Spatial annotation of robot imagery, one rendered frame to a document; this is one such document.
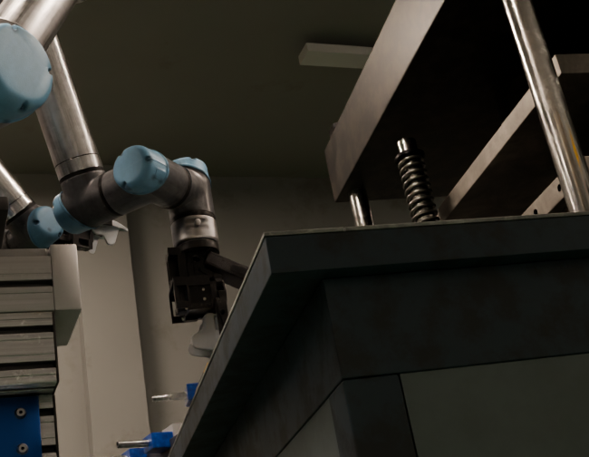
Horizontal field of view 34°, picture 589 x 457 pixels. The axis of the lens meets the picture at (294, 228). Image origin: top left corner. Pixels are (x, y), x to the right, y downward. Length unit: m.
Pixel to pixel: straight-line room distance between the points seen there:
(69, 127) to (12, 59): 0.36
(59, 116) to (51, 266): 0.43
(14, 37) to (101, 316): 4.13
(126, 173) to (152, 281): 4.12
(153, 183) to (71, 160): 0.16
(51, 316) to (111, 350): 4.08
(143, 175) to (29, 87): 0.29
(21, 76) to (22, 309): 0.29
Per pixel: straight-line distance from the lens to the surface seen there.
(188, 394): 1.58
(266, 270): 0.81
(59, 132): 1.60
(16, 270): 1.22
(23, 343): 1.19
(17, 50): 1.27
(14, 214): 1.98
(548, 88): 2.01
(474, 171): 2.50
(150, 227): 5.76
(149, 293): 5.58
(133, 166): 1.50
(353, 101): 2.95
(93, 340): 5.29
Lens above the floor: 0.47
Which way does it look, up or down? 24 degrees up
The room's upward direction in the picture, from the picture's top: 11 degrees counter-clockwise
